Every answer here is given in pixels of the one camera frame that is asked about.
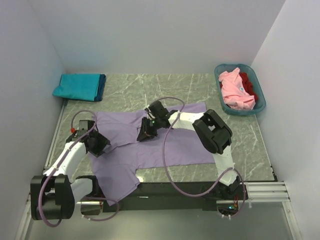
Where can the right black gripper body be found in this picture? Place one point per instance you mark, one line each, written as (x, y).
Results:
(150, 127)

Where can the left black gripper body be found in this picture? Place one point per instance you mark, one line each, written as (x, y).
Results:
(99, 142)

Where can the purple t shirt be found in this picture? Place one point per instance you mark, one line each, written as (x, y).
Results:
(116, 168)

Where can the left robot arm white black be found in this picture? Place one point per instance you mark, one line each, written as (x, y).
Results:
(53, 196)

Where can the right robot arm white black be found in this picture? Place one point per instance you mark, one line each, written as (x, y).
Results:
(213, 133)

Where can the folded dark blue t shirt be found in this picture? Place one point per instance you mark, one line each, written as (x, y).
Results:
(100, 88)

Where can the folded teal t shirt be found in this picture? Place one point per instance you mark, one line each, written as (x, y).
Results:
(78, 86)

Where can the black base beam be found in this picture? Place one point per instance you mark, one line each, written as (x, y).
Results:
(163, 196)

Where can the pink t shirt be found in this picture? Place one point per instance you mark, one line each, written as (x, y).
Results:
(233, 92)

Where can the red t shirt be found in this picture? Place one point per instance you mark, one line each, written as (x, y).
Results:
(248, 86)

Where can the teal plastic basket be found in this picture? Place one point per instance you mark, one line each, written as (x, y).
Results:
(260, 104)

